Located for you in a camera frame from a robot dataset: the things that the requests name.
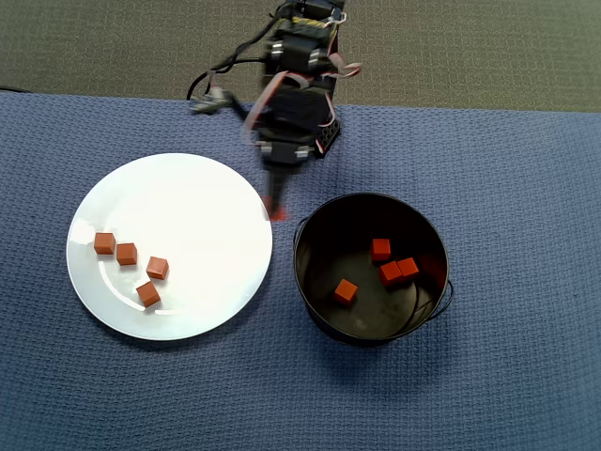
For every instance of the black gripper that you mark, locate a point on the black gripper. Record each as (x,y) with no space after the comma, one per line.
(283,152)

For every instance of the red cube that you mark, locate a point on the red cube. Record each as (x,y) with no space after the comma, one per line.
(104,244)
(407,268)
(380,249)
(126,254)
(391,273)
(148,294)
(345,291)
(157,269)
(277,213)

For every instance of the white round plate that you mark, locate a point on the white round plate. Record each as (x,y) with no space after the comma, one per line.
(197,235)

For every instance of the black metal bucket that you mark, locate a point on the black metal bucket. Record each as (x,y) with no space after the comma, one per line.
(371,315)

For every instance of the blue waffle cloth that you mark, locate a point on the blue waffle cloth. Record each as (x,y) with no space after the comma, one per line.
(469,376)

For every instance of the small wrist camera board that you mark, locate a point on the small wrist camera board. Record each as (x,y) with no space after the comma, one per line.
(211,102)

